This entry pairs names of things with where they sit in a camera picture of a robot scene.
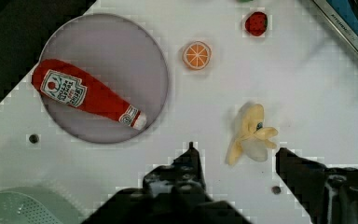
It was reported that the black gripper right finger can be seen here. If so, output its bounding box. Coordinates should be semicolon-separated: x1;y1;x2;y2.
275;147;327;224

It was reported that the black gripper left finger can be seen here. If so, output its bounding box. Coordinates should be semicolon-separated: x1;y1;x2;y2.
143;142;206;197

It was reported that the peeled toy banana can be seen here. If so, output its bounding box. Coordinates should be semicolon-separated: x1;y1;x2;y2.
227;104;279;165

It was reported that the toy toaster oven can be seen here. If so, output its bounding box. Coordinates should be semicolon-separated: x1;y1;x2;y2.
310;0;358;55

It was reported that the toy orange slice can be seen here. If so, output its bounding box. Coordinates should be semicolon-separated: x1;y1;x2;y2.
182;41;212;70

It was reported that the grey round plate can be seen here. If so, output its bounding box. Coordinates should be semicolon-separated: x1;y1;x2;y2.
40;14;169;144

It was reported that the red plush ketchup bottle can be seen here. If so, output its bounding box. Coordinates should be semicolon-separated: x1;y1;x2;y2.
32;59;147;130

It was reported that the green oval colander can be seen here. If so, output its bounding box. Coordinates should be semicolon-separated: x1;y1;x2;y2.
0;187;81;224

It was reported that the dark red toy strawberry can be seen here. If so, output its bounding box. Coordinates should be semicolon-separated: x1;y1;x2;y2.
244;11;268;36

